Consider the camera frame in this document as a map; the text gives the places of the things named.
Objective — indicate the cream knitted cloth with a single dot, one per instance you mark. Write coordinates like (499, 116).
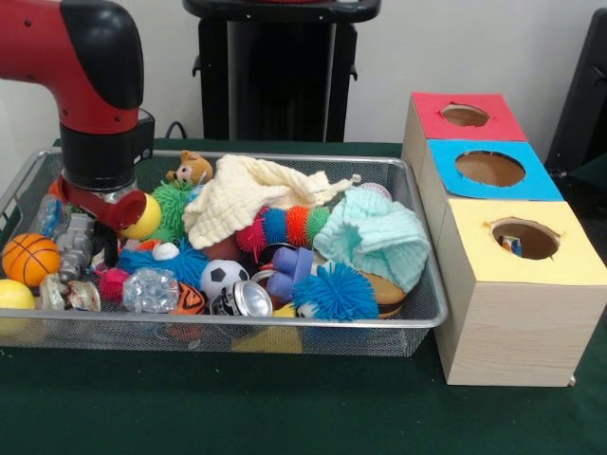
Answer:
(227, 204)

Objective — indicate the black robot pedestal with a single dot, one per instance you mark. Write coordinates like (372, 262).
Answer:
(284, 80)

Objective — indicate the small soccer ball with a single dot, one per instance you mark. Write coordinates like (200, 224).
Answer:
(223, 278)

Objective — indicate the small green spiky ball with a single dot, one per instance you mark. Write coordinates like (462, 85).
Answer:
(173, 204)

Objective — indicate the wooden three-hole sorting box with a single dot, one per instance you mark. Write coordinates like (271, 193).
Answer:
(521, 332)

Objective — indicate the crushed silver can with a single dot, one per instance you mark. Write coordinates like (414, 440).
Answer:
(246, 299)

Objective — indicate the dark green tablecloth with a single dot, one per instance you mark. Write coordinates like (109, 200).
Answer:
(284, 412)

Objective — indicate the brown plush animal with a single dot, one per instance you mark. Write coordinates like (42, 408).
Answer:
(192, 166)

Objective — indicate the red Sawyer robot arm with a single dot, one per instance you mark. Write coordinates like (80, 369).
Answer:
(85, 71)

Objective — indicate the multicolour spiky caterpillar toy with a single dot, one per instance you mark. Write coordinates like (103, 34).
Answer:
(289, 225)

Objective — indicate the polka dot patterned cloth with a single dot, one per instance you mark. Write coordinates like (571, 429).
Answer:
(511, 244)

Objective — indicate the orange basketball toy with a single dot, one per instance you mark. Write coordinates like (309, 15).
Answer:
(31, 260)

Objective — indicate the silver toy robot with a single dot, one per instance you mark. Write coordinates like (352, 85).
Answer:
(76, 246)

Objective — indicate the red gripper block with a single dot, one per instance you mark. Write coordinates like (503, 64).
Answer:
(114, 211)

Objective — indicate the mint knitted cloth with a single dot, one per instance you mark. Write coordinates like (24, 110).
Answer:
(379, 237)

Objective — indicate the blue spiky rubber ball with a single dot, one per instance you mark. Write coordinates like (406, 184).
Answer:
(336, 294)
(180, 263)

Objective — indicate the yellow plastic ball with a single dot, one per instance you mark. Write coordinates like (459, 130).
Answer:
(16, 295)
(151, 218)

